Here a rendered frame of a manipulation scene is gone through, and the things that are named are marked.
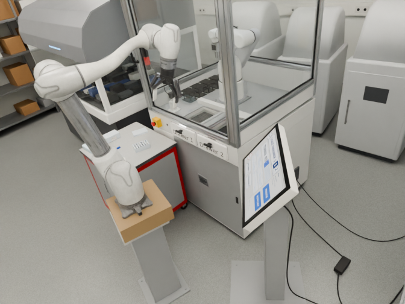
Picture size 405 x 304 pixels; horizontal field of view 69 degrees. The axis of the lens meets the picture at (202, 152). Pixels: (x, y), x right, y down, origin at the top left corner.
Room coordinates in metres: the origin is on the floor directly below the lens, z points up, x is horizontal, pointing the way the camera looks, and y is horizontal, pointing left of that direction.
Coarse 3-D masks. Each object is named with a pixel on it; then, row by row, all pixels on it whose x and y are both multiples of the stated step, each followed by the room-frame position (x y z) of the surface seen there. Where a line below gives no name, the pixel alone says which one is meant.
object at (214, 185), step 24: (312, 120) 2.12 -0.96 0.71; (192, 144) 1.91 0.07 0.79; (288, 144) 1.90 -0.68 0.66; (192, 168) 1.95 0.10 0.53; (216, 168) 1.71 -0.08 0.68; (240, 168) 1.55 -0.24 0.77; (192, 192) 2.01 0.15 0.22; (216, 192) 1.74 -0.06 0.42; (240, 192) 1.54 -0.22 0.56; (216, 216) 1.77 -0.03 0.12; (240, 216) 1.55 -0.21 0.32
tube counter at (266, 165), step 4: (268, 156) 1.16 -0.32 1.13; (264, 160) 1.17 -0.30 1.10; (268, 160) 1.13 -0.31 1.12; (264, 164) 1.14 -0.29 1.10; (268, 164) 1.11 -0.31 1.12; (264, 168) 1.11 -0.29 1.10; (268, 168) 1.08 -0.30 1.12; (264, 172) 1.09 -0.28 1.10; (268, 172) 1.06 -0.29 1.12; (268, 176) 1.03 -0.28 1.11
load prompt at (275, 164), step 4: (272, 136) 1.28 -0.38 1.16; (268, 140) 1.29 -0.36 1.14; (272, 140) 1.25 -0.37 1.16; (272, 144) 1.22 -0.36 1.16; (276, 144) 1.19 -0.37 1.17; (272, 148) 1.19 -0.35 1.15; (276, 148) 1.16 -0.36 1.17; (272, 152) 1.16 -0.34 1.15; (276, 152) 1.13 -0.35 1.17; (272, 156) 1.13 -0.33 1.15; (276, 156) 1.10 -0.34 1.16; (272, 160) 1.10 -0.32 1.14; (276, 160) 1.08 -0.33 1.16; (272, 164) 1.08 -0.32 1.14; (276, 164) 1.05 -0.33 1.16; (272, 168) 1.05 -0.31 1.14; (276, 168) 1.03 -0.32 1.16; (280, 168) 1.00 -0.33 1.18; (272, 172) 1.03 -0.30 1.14; (276, 172) 1.00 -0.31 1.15
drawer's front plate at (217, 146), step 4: (196, 136) 1.82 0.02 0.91; (200, 136) 1.79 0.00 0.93; (204, 136) 1.78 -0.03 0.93; (200, 140) 1.79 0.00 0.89; (204, 140) 1.75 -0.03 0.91; (208, 140) 1.72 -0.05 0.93; (212, 140) 1.71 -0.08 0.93; (212, 144) 1.69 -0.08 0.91; (216, 144) 1.66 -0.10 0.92; (220, 144) 1.64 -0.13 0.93; (204, 148) 1.77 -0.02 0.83; (208, 148) 1.73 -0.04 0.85; (212, 148) 1.70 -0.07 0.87; (216, 148) 1.66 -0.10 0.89; (220, 148) 1.63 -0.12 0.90; (224, 148) 1.60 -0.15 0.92; (212, 152) 1.70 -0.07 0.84; (220, 152) 1.64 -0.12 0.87; (224, 152) 1.61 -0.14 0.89; (220, 156) 1.64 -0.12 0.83; (224, 156) 1.61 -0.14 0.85
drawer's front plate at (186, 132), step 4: (172, 124) 2.04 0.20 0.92; (176, 124) 2.02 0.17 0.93; (172, 128) 2.05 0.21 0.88; (176, 128) 2.01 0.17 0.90; (180, 128) 1.97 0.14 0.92; (184, 128) 1.93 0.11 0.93; (172, 132) 2.06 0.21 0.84; (176, 132) 2.02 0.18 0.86; (184, 132) 1.93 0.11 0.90; (188, 132) 1.89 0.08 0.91; (192, 132) 1.86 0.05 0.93; (180, 136) 1.98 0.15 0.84; (188, 136) 1.90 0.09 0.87; (192, 136) 1.86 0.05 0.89; (184, 140) 1.95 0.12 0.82; (188, 140) 1.91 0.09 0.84; (192, 140) 1.87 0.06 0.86; (196, 144) 1.85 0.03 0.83
